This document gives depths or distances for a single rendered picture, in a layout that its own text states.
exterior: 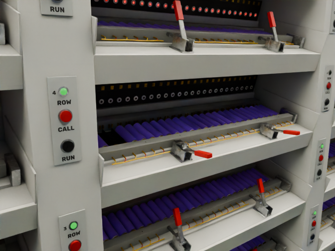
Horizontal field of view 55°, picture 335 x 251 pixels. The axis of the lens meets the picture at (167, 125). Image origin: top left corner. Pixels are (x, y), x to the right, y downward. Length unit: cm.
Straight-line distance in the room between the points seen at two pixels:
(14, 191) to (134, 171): 19
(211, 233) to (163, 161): 24
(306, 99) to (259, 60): 26
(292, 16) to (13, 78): 73
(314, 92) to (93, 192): 63
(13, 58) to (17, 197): 19
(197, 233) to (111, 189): 29
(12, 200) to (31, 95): 15
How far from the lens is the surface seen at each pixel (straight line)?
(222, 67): 63
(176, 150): 61
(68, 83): 46
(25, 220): 50
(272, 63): 75
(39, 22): 45
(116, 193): 54
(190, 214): 76
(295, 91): 94
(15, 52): 46
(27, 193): 51
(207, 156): 55
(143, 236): 69
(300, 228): 103
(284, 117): 89
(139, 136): 63
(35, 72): 45
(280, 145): 82
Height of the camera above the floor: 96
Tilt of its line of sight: 13 degrees down
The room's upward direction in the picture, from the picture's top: straight up
